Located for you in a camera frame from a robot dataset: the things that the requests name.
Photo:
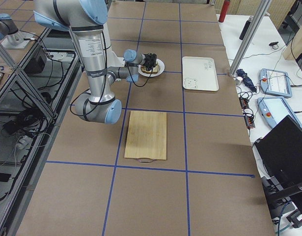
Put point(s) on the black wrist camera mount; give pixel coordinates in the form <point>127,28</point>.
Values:
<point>150,56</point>

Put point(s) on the cream bear serving tray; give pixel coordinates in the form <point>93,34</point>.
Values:
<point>199,73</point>

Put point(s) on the red bottle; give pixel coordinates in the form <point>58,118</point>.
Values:
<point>224,10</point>

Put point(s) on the aluminium side frame rail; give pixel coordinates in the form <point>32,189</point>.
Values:
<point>39,71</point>

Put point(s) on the aluminium frame post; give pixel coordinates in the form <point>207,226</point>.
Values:
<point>255,23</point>

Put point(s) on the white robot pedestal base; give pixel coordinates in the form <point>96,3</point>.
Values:
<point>113,61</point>

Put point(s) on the black bottle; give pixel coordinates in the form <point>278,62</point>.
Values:
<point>245,28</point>

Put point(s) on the bread slice under egg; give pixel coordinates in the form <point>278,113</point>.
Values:
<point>150,72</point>

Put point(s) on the teach pendant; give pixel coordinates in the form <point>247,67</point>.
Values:
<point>274,82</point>
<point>275,109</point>

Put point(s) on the black laptop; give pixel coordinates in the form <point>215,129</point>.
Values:
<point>281,152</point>

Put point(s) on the white round plate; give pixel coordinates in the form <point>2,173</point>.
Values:
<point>160,67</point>

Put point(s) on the far teach pendant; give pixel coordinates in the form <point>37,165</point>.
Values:
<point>274,82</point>

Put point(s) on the small silver cup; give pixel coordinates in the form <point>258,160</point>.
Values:
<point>238,80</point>

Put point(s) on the white bread slice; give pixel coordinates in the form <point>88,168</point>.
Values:
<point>155,66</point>

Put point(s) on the black monitor stand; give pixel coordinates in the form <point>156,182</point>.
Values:
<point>277,196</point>

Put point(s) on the folded blue umbrella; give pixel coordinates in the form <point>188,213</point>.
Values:
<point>246,79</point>

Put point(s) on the wooden cutting board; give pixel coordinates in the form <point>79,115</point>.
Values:
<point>147,136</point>

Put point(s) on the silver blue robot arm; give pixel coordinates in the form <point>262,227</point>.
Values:
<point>86,21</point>

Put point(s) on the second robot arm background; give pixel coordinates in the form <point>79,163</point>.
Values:
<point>4,25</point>

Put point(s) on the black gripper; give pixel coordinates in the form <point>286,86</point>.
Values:
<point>149,63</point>

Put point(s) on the near teach pendant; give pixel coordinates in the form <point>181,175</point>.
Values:
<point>275,109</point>

